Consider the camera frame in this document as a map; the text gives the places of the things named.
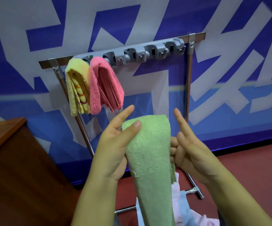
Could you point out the person's left hand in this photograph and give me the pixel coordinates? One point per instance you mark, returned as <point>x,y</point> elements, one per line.
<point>112,150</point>

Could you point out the person's right hand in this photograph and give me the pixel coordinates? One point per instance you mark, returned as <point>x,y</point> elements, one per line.
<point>192,157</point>

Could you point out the white pink patterned towel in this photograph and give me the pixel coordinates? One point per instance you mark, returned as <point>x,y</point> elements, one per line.
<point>178,183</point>

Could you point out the light green towel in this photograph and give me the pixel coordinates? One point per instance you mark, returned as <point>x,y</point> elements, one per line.
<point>150,167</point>

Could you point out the light blue towel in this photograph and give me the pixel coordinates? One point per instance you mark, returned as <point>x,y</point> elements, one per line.
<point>187,209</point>

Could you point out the yellow striped towel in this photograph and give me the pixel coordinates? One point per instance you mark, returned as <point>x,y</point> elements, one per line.
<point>77,87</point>

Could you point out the metal rack frame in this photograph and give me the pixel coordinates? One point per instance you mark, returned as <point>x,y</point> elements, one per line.
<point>47,63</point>

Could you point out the person's right leg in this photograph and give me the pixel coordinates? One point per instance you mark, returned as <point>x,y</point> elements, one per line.
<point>222,218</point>

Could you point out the person's leg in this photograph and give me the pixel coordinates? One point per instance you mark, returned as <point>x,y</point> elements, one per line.
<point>222,218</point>
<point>115,221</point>

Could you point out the person's left leg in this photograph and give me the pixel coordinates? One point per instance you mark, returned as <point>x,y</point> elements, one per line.
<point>115,221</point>

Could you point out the brown wooden cabinet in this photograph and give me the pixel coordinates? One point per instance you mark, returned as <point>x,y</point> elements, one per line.
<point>20,181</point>

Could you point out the blue white printed banner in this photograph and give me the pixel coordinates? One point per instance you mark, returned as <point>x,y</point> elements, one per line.
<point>232,56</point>

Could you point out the grey plastic hook rail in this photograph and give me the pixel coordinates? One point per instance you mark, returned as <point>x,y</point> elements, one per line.
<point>147,50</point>

